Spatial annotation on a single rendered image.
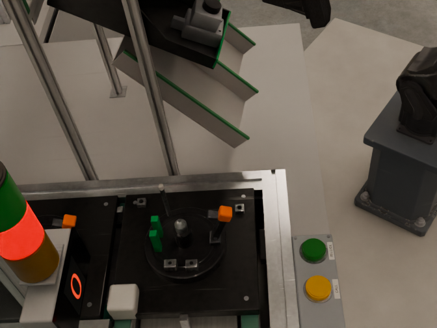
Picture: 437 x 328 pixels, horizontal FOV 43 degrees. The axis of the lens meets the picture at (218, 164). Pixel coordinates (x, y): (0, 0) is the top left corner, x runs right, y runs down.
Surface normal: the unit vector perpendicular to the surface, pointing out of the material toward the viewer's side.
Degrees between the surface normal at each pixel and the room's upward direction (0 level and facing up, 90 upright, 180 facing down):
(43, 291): 0
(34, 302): 0
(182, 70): 45
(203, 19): 93
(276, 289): 0
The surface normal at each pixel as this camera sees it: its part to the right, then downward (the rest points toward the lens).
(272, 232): -0.10, -0.64
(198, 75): 0.62, -0.39
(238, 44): -0.18, 0.77
